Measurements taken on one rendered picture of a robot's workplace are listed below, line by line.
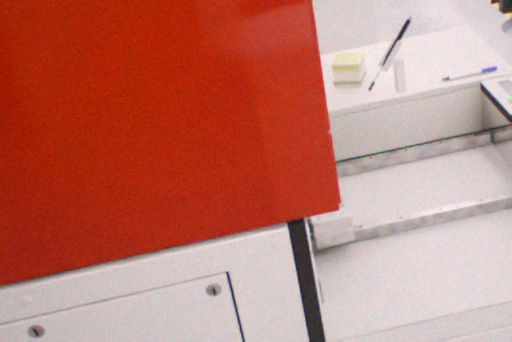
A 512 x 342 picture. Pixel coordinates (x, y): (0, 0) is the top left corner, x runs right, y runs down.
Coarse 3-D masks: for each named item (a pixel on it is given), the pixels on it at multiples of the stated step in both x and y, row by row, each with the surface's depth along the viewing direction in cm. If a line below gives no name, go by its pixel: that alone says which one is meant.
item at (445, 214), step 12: (456, 204) 165; (468, 204) 165; (480, 204) 165; (492, 204) 165; (504, 204) 166; (396, 216) 164; (408, 216) 164; (420, 216) 163; (432, 216) 164; (444, 216) 164; (456, 216) 165; (468, 216) 166; (360, 228) 162; (372, 228) 162; (384, 228) 163; (396, 228) 164; (408, 228) 164; (420, 228) 165; (312, 240) 161; (360, 240) 163
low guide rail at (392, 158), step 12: (480, 132) 190; (432, 144) 188; (444, 144) 188; (456, 144) 188; (468, 144) 189; (480, 144) 190; (372, 156) 187; (384, 156) 186; (396, 156) 187; (408, 156) 187; (420, 156) 188; (432, 156) 189; (336, 168) 185; (348, 168) 186; (360, 168) 186; (372, 168) 187
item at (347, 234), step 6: (348, 228) 157; (312, 234) 161; (324, 234) 157; (330, 234) 157; (336, 234) 157; (342, 234) 157; (348, 234) 158; (354, 234) 158; (318, 240) 157; (324, 240) 157; (330, 240) 157; (336, 240) 158; (342, 240) 158; (348, 240) 158; (318, 246) 158; (324, 246) 158
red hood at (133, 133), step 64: (0, 0) 81; (64, 0) 82; (128, 0) 83; (192, 0) 85; (256, 0) 86; (0, 64) 84; (64, 64) 85; (128, 64) 87; (192, 64) 88; (256, 64) 89; (320, 64) 92; (0, 128) 88; (64, 128) 89; (128, 128) 90; (192, 128) 92; (256, 128) 93; (320, 128) 95; (0, 192) 91; (64, 192) 93; (128, 192) 94; (192, 192) 96; (256, 192) 98; (320, 192) 100; (0, 256) 95; (64, 256) 97; (128, 256) 99
